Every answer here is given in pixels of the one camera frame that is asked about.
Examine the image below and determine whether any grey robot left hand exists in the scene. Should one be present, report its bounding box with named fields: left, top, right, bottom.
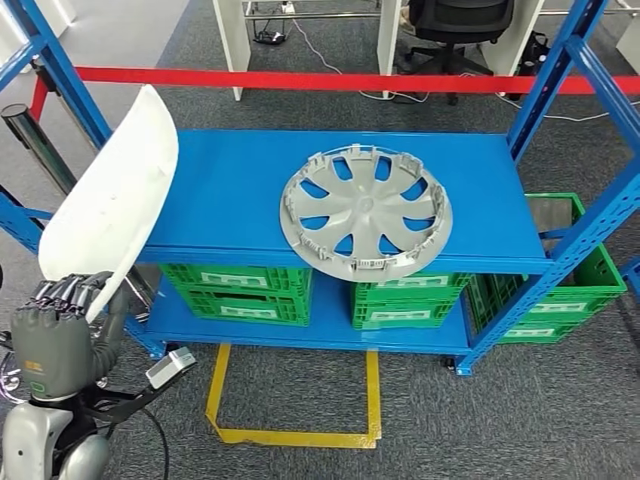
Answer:
left=10, top=270, right=133, bottom=403

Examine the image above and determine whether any white plastic car part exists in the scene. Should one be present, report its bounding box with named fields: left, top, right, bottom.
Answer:
left=38, top=84, right=180, bottom=326

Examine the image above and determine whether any thin black rod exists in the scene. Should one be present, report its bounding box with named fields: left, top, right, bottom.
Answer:
left=0, top=184, right=32, bottom=215

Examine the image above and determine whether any chrome barrier stanchion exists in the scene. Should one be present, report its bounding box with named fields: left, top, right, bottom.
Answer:
left=1, top=103, right=154, bottom=325
left=30, top=58, right=57, bottom=95

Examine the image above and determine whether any red barrier belt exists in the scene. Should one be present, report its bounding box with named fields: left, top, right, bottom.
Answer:
left=74, top=65, right=640, bottom=97
left=28, top=75, right=51, bottom=125

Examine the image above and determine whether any grey wheel hubcap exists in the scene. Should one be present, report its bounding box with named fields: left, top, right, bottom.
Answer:
left=278, top=144, right=454, bottom=282

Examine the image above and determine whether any black office chair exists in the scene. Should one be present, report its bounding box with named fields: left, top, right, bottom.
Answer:
left=393, top=0, right=516, bottom=107

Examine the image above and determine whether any brown cardboard insert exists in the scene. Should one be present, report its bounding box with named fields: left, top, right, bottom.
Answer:
left=527, top=196, right=574, bottom=257

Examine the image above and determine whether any black bag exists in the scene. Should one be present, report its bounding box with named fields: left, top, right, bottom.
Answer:
left=513, top=30, right=552, bottom=102

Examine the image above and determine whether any white block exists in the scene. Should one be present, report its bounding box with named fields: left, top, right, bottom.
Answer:
left=615, top=0, right=640, bottom=58

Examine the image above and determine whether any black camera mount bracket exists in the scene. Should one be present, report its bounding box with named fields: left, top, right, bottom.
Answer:
left=75, top=380, right=174, bottom=426

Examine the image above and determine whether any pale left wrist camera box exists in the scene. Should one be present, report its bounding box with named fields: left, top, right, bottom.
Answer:
left=145, top=348, right=198, bottom=391

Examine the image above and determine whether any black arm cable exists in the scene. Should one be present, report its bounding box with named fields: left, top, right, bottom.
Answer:
left=141, top=406, right=171, bottom=480

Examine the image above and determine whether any white cable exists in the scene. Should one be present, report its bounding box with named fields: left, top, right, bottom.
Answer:
left=281, top=1, right=432, bottom=105
left=494, top=91, right=640, bottom=125

